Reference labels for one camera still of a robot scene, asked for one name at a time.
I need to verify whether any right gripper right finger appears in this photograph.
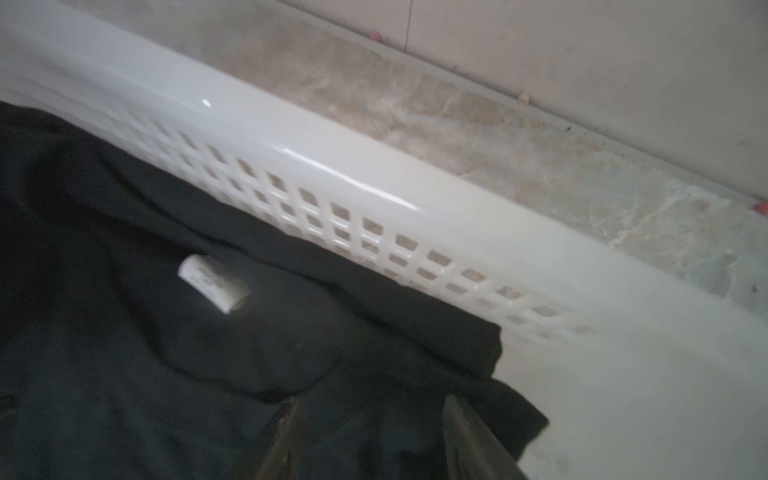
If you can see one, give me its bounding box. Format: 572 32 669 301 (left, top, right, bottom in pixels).
442 395 527 480

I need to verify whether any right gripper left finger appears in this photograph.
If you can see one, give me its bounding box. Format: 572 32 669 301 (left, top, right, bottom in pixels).
230 397 304 480

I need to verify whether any black t-shirt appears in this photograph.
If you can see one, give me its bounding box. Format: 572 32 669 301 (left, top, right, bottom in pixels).
1 103 548 479

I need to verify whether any white plastic basket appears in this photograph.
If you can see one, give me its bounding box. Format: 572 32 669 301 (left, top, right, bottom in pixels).
1 1 767 479

